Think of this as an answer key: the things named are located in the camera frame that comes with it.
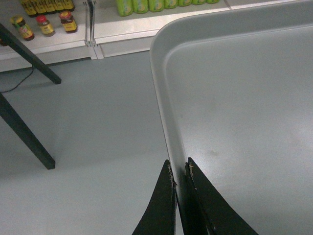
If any green bottle row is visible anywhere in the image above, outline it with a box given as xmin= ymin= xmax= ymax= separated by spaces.
xmin=115 ymin=0 xmax=219 ymax=17

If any black table leg far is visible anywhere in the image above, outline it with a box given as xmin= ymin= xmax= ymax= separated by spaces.
xmin=0 ymin=24 xmax=62 ymax=84

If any grey serving tray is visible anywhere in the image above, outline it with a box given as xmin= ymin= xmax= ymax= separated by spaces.
xmin=150 ymin=0 xmax=313 ymax=235

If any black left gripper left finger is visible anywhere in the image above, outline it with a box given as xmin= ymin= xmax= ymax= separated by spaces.
xmin=133 ymin=160 xmax=177 ymax=235

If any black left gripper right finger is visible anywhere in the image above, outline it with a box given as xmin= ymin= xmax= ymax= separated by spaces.
xmin=185 ymin=158 xmax=257 ymax=235

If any white bottom shelf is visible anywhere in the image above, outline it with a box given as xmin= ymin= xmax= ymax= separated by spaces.
xmin=0 ymin=0 xmax=313 ymax=73

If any yellow lid sauce jar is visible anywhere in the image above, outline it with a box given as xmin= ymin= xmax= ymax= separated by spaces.
xmin=10 ymin=15 xmax=35 ymax=41

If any red lid sauce jar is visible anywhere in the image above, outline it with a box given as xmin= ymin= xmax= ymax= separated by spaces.
xmin=59 ymin=11 xmax=78 ymax=34

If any red lid brown jar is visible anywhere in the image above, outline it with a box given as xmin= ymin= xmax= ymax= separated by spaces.
xmin=36 ymin=15 xmax=55 ymax=37

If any black floor cable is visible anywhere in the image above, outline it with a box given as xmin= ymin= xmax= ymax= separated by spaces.
xmin=0 ymin=67 xmax=34 ymax=93

